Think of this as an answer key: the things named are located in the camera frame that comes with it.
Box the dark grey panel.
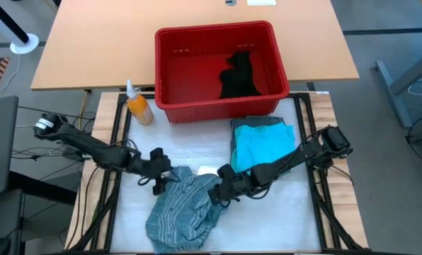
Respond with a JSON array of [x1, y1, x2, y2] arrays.
[[0, 95, 20, 198]]

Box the tan wooden desk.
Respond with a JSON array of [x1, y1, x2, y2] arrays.
[[29, 0, 360, 91]]

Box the grey metal desk leg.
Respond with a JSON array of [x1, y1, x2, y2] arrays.
[[375, 45, 422, 128]]

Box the black floor cable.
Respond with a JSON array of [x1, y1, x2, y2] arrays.
[[404, 134, 422, 178]]

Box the black aluminium table frame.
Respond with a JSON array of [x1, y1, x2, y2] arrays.
[[67, 91, 370, 255]]

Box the orange spray bottle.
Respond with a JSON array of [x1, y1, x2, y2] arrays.
[[125, 79, 155, 127]]

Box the black garment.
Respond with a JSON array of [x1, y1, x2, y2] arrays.
[[217, 50, 262, 100]]

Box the white floor stand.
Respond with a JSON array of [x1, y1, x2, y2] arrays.
[[0, 0, 40, 55]]

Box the red plastic laundry bin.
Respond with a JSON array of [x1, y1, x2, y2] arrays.
[[154, 20, 290, 124]]

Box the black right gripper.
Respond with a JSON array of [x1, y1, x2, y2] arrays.
[[207, 173, 256, 208]]

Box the yellow cable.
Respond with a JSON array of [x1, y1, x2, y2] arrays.
[[78, 90, 91, 125]]

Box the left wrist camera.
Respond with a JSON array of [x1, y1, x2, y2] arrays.
[[152, 178, 168, 196]]

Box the grey-green garment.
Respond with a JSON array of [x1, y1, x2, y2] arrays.
[[230, 115, 303, 178]]

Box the grey striped garment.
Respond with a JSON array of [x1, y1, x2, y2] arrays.
[[145, 165, 229, 254]]

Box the turquoise shirt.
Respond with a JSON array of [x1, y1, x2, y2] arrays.
[[230, 123, 297, 174]]

